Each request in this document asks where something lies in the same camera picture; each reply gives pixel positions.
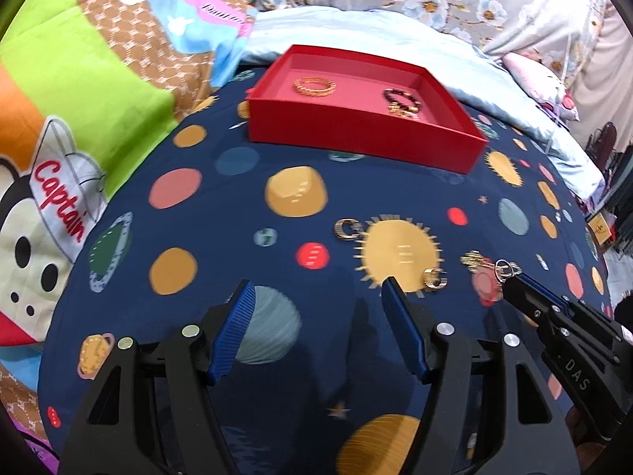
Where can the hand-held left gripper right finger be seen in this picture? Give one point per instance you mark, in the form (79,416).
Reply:
(403,331)

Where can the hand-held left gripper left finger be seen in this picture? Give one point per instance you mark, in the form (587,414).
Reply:
(232,331)

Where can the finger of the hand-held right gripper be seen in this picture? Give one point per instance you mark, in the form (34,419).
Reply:
(544,289)
(529,302)

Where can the red cardboard box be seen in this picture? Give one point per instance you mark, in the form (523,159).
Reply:
(356,128)

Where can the gold hoop earring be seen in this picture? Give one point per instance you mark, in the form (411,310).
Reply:
(435,278)
(348,229)

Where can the small yellow box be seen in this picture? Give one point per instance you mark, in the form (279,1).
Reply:
(601,227)

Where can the navy planet print bedsheet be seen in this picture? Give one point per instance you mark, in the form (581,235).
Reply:
(247,208)

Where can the dark metal chair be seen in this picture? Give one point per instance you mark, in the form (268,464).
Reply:
(606,143)

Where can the pink pillow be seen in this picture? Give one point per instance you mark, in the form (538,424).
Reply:
(539,79)

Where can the colourful cartoon monkey blanket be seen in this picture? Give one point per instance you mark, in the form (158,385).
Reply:
(74,109)

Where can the light blue quilt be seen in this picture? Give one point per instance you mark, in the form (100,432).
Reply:
(371,34)

